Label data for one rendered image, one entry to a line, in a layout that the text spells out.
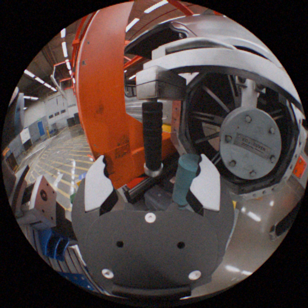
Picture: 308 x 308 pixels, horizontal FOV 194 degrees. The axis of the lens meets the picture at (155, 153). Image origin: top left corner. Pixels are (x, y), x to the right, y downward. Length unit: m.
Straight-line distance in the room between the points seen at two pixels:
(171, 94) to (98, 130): 0.25
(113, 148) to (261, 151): 0.41
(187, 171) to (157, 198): 0.35
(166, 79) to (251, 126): 0.15
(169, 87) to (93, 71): 0.26
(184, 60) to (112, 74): 0.26
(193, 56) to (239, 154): 0.17
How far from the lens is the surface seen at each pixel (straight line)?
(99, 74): 0.35
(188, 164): 0.26
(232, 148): 0.18
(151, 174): 0.19
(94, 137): 0.33
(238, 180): 0.50
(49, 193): 0.37
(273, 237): 0.27
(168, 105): 0.66
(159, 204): 0.55
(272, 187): 0.45
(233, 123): 0.17
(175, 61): 0.16
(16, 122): 0.34
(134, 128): 0.41
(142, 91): 0.15
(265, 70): 0.15
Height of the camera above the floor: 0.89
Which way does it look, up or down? 31 degrees down
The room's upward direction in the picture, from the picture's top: straight up
